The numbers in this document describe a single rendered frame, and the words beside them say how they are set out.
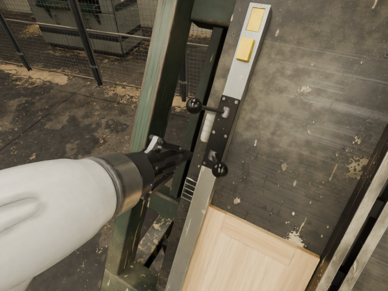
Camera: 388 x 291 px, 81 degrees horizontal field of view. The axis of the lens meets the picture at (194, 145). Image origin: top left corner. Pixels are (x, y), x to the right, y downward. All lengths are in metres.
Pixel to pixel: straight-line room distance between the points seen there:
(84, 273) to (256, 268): 1.53
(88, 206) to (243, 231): 0.51
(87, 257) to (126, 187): 1.81
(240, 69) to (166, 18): 0.25
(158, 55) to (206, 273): 0.67
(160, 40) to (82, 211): 0.54
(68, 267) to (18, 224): 1.91
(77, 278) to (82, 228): 1.82
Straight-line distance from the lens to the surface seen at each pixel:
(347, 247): 0.63
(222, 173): 0.50
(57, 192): 0.25
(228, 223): 0.70
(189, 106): 0.51
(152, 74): 0.70
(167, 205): 0.83
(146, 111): 0.70
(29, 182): 0.25
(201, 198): 0.67
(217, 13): 0.74
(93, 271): 2.05
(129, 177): 0.32
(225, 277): 0.80
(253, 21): 0.63
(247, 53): 0.59
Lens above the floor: 1.84
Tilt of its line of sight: 45 degrees down
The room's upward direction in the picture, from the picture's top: straight up
